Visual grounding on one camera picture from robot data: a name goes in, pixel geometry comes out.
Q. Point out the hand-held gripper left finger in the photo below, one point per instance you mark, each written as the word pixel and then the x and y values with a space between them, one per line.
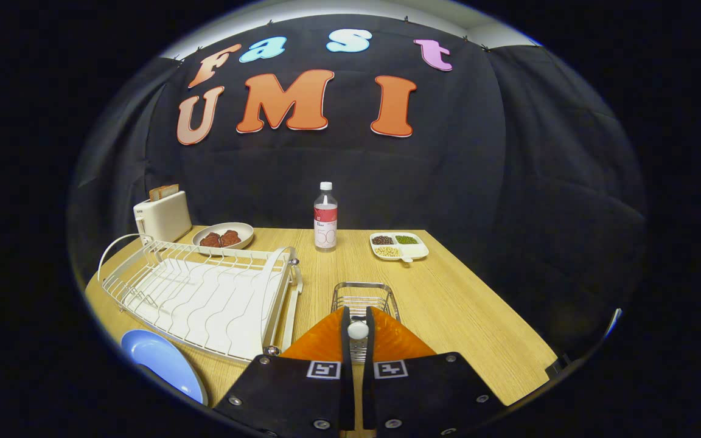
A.
pixel 347 395

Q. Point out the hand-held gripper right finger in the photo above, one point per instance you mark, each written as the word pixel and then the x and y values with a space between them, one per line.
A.
pixel 367 395

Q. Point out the white spoon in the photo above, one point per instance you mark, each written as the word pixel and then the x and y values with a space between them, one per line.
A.
pixel 358 330

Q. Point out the blue plate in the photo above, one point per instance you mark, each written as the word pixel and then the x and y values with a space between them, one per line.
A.
pixel 162 359

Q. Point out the white divided snack dish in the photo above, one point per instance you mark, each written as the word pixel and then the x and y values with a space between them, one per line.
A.
pixel 418 250

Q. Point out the beige round plate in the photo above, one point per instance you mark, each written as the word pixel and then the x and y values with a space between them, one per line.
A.
pixel 241 230

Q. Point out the pile of yellow beans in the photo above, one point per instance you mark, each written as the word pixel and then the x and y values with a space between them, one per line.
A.
pixel 387 251

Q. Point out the pile of dark beans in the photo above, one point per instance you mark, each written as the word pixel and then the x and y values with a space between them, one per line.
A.
pixel 383 240

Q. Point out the pile of green beans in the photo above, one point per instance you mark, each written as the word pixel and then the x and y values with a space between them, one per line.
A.
pixel 406 239

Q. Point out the white drip tray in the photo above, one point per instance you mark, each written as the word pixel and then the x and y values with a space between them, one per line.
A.
pixel 204 304

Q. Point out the clear red-label water bottle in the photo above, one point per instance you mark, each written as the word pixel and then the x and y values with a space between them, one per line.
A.
pixel 325 219

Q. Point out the red meat piece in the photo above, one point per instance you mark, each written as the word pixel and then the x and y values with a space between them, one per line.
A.
pixel 230 238
pixel 210 239

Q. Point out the white toaster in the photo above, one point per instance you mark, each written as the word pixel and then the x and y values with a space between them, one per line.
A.
pixel 165 219

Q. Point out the brown toast slice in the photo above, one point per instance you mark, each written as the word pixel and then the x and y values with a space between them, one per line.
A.
pixel 156 194
pixel 170 190

